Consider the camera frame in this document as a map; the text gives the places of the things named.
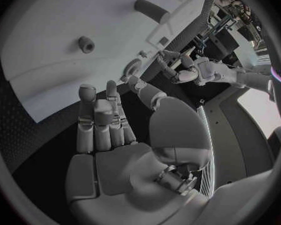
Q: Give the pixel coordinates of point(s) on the dark machine with metal frame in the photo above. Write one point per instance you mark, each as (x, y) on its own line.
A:
(220, 41)

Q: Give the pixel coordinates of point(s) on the long cylinder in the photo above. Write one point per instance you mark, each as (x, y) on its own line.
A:
(151, 10)

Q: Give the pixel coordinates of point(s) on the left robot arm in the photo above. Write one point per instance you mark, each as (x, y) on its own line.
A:
(227, 75)

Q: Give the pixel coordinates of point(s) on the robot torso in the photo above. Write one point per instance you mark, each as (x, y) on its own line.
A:
(236, 135)

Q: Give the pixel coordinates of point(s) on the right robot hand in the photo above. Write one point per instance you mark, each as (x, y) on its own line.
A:
(121, 172)

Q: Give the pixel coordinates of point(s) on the short hollow peg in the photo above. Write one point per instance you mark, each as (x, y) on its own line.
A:
(86, 44)

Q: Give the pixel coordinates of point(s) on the cluttered workshop desk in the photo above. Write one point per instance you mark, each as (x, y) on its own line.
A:
(239, 5)

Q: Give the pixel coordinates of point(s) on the small peg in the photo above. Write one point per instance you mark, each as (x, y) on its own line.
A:
(142, 54)

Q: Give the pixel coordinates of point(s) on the white task board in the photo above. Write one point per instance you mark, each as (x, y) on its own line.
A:
(60, 13)

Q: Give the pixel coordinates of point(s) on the gear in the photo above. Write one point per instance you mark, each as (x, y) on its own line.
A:
(133, 67)

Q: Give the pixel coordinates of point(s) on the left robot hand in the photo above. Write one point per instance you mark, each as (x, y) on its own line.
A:
(185, 73)

